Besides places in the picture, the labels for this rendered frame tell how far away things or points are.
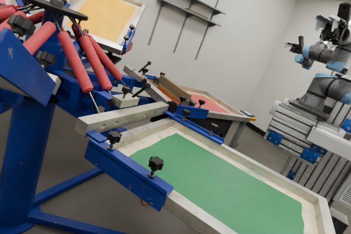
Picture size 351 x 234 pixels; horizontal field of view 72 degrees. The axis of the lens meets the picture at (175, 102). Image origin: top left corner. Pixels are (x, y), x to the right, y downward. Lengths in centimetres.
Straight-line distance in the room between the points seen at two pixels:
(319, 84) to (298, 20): 413
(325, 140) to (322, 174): 43
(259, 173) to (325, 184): 87
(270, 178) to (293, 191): 10
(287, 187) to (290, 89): 430
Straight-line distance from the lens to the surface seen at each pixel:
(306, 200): 122
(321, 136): 160
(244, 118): 195
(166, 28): 393
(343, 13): 135
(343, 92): 165
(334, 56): 145
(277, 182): 120
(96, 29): 216
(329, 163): 196
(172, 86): 176
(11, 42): 51
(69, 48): 119
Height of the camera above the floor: 141
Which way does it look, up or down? 15 degrees down
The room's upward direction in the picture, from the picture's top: 21 degrees clockwise
